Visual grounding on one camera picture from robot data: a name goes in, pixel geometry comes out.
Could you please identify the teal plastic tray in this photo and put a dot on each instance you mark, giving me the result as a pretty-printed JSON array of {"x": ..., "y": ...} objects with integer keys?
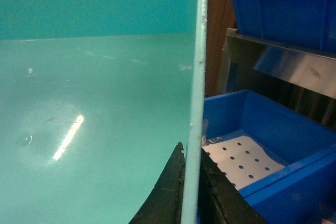
[{"x": 95, "y": 95}]

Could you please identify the upper blue storage bin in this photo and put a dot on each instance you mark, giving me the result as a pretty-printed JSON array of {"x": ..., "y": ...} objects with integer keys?
[{"x": 307, "y": 23}]

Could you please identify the lower blue storage bin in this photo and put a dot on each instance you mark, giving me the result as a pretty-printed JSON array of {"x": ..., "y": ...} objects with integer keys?
[{"x": 305, "y": 148}]

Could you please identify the blue storage bin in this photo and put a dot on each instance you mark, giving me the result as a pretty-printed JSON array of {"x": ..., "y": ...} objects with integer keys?
[
  {"x": 305, "y": 148},
  {"x": 307, "y": 23}
]

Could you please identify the white perforated sheet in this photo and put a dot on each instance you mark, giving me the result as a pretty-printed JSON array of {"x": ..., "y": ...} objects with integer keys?
[{"x": 242, "y": 161}]

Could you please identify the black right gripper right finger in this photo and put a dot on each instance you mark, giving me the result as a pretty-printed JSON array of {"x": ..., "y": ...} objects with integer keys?
[{"x": 218, "y": 200}]

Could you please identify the stainless steel shelf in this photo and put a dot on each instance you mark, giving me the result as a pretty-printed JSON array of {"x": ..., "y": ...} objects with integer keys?
[{"x": 302, "y": 79}]

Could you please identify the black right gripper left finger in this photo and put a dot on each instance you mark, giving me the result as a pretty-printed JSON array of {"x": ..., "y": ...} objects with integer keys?
[{"x": 164, "y": 203}]

